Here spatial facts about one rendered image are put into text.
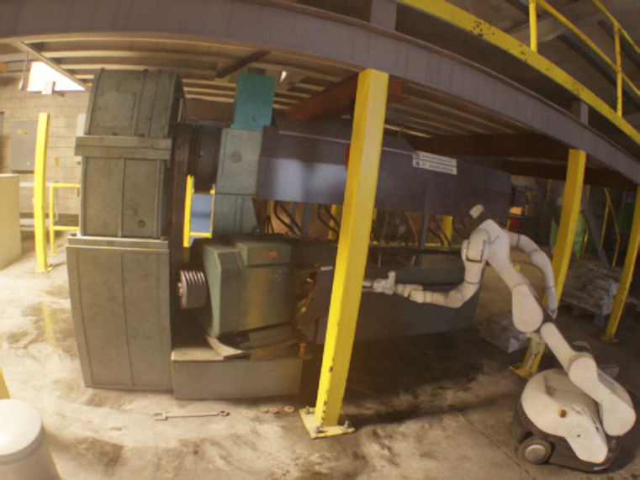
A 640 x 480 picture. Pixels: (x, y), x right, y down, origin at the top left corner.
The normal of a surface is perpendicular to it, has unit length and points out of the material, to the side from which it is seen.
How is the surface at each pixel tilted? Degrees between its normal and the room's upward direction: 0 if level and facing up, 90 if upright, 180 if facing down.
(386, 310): 90
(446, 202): 90
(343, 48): 90
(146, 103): 80
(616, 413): 90
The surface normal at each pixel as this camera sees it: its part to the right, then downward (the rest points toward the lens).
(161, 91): 0.35, 0.05
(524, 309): -0.54, 0.10
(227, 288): 0.63, 0.22
